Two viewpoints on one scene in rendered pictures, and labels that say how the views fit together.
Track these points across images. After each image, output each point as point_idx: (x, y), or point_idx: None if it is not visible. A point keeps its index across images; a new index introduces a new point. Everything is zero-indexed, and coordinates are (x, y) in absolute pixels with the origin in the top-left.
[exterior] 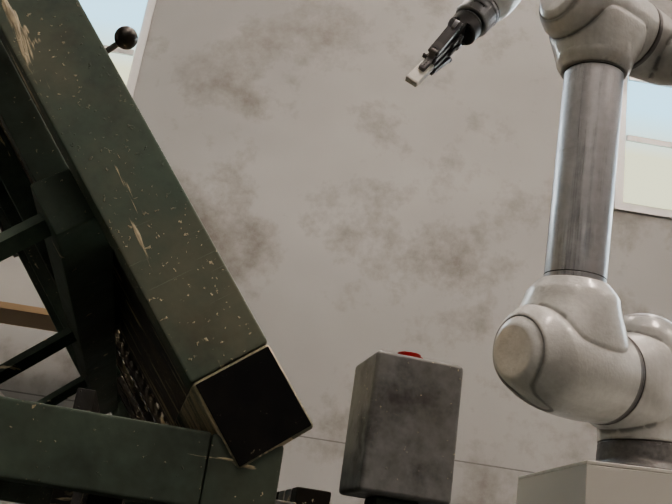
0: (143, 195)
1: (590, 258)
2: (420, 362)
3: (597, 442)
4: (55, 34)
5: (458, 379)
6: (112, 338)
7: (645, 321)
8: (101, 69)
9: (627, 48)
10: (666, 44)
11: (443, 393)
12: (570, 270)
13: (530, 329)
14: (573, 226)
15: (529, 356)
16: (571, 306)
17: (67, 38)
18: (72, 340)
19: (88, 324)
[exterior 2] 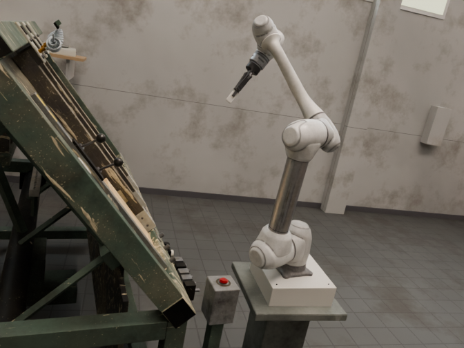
0: (141, 265)
1: (284, 228)
2: (227, 291)
3: None
4: (103, 218)
5: (238, 293)
6: None
7: (299, 231)
8: (122, 227)
9: (311, 157)
10: (327, 143)
11: (233, 297)
12: (277, 231)
13: (262, 256)
14: (280, 217)
15: (260, 264)
16: (275, 247)
17: (108, 219)
18: None
19: None
